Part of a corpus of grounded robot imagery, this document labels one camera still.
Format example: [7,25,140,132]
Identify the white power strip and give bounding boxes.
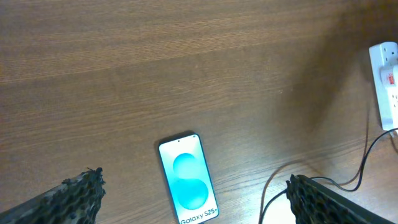
[369,42,397,131]

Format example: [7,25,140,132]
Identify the blue Galaxy smartphone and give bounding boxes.
[158,131,220,224]

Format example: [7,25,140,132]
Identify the black charger cable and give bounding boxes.
[257,127,398,224]

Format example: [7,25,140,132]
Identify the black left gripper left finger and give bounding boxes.
[1,167,106,224]

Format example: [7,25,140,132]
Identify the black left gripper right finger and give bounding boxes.
[286,175,394,224]

